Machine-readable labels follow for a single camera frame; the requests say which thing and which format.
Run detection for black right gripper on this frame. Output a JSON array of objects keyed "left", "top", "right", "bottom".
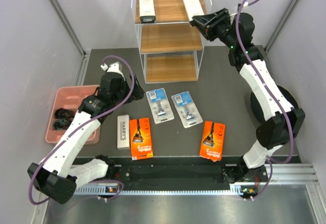
[{"left": 191, "top": 9, "right": 236, "bottom": 49}]

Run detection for white Harry's logo box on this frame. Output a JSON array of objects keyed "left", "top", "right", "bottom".
[{"left": 117, "top": 115, "right": 130, "bottom": 150}]

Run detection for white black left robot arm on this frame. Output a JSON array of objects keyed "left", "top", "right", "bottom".
[{"left": 27, "top": 67, "right": 144, "bottom": 205}]

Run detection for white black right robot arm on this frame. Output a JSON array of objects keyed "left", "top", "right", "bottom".
[{"left": 190, "top": 9, "right": 305, "bottom": 183}]

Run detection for left blue Gillette blister pack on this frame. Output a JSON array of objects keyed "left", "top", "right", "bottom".
[{"left": 146, "top": 88, "right": 174, "bottom": 124}]

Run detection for blue gillette blister pack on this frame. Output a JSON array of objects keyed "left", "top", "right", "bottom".
[
  {"left": 146, "top": 88, "right": 174, "bottom": 124},
  {"left": 171, "top": 91, "right": 203, "bottom": 128}
]

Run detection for left orange Gillette Fusion box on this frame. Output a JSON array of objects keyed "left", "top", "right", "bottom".
[{"left": 129, "top": 118, "right": 153, "bottom": 160}]

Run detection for orange gillette fusion box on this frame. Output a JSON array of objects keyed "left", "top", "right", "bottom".
[
  {"left": 129, "top": 118, "right": 153, "bottom": 160},
  {"left": 199, "top": 121, "right": 225, "bottom": 162}
]

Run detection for right blue Gillette blister pack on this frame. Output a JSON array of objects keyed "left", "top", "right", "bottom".
[{"left": 171, "top": 91, "right": 203, "bottom": 128}]

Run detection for pink compartment tray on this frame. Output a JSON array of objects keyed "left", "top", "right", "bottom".
[{"left": 45, "top": 85, "right": 98, "bottom": 144}]

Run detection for right orange Gillette Fusion box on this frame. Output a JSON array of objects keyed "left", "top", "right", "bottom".
[{"left": 199, "top": 121, "right": 225, "bottom": 162}]

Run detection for black and beige bucket hat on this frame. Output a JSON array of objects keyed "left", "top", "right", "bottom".
[{"left": 250, "top": 85, "right": 298, "bottom": 124}]

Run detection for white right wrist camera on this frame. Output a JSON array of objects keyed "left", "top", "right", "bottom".
[{"left": 228, "top": 4, "right": 249, "bottom": 22}]

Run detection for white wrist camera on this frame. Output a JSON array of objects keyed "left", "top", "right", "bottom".
[
  {"left": 228, "top": 4, "right": 249, "bottom": 22},
  {"left": 100, "top": 62, "right": 124, "bottom": 77}
]

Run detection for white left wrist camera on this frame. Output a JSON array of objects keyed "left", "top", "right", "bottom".
[{"left": 100, "top": 62, "right": 124, "bottom": 77}]

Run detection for white wire wooden shelf unit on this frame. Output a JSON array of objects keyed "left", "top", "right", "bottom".
[{"left": 131, "top": 0, "right": 212, "bottom": 83}]

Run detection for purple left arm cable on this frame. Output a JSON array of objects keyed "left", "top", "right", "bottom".
[{"left": 28, "top": 55, "right": 135, "bottom": 206}]

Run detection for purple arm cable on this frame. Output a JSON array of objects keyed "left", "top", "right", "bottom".
[
  {"left": 28, "top": 55, "right": 135, "bottom": 206},
  {"left": 235, "top": 0, "right": 295, "bottom": 201}
]

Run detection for black hair ties pile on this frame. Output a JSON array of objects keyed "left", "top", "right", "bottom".
[{"left": 54, "top": 108, "right": 76, "bottom": 119}]

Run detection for blue patterned hair ties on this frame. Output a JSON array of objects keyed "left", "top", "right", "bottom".
[{"left": 52, "top": 118, "right": 72, "bottom": 130}]

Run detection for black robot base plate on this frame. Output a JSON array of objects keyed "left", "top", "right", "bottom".
[{"left": 76, "top": 155, "right": 268, "bottom": 184}]

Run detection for grey slotted cable duct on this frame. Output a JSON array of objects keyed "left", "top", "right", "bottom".
[{"left": 73, "top": 184, "right": 245, "bottom": 197}]

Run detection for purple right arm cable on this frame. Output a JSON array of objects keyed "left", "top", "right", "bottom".
[{"left": 235, "top": 0, "right": 295, "bottom": 201}]

